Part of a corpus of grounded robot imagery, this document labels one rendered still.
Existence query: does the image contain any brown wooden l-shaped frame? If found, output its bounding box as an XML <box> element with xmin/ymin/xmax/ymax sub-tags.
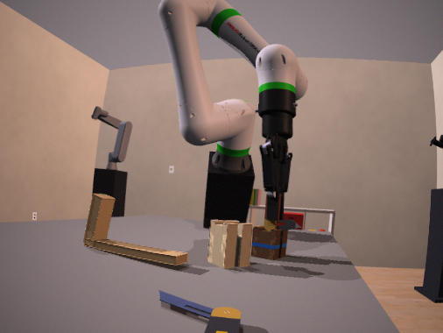
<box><xmin>83</xmin><ymin>194</ymin><xmax>188</xmax><ymax>266</ymax></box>

